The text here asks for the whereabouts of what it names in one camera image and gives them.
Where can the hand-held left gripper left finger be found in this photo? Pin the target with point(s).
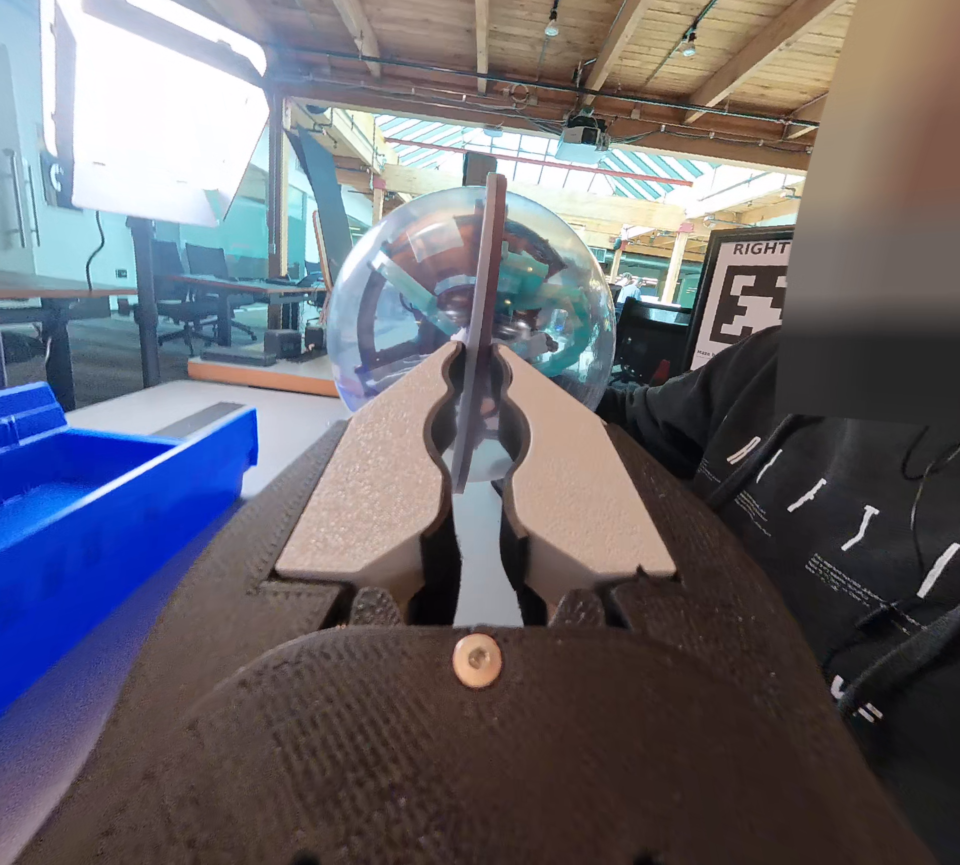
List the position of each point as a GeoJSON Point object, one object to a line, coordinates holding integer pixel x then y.
{"type": "Point", "coordinates": [368, 505]}

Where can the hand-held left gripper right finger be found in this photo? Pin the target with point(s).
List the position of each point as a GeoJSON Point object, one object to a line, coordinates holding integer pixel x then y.
{"type": "Point", "coordinates": [593, 505]}

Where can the clear plastic maze ball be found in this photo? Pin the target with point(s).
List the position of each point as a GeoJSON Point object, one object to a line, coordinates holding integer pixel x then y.
{"type": "Point", "coordinates": [398, 295]}

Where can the person's right forearm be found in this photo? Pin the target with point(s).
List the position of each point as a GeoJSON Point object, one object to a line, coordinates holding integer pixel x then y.
{"type": "Point", "coordinates": [675, 408]}

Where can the black box device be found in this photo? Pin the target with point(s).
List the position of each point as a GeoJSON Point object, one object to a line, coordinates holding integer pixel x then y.
{"type": "Point", "coordinates": [285, 343]}

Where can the dark tape strip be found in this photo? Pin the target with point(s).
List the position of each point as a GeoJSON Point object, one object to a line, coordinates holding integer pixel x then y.
{"type": "Point", "coordinates": [195, 423]}

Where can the black power strip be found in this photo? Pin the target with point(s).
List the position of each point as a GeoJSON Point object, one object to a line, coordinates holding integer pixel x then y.
{"type": "Point", "coordinates": [240, 355]}

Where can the black white marker sign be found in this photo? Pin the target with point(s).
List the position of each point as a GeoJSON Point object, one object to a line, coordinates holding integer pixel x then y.
{"type": "Point", "coordinates": [743, 295]}

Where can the black printed hoodie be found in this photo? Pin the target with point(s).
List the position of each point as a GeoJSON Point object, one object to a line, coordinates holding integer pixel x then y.
{"type": "Point", "coordinates": [855, 550]}

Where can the blue plastic bin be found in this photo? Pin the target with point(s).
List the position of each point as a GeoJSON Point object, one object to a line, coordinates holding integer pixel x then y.
{"type": "Point", "coordinates": [90, 520]}

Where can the black flag panel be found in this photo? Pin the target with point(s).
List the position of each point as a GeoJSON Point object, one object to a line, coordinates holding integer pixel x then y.
{"type": "Point", "coordinates": [323, 198]}

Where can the brown desk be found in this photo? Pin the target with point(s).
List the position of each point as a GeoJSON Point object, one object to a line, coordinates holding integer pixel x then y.
{"type": "Point", "coordinates": [45, 295]}

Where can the studio light panel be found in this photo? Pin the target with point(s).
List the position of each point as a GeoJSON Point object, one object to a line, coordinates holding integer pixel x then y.
{"type": "Point", "coordinates": [150, 93]}

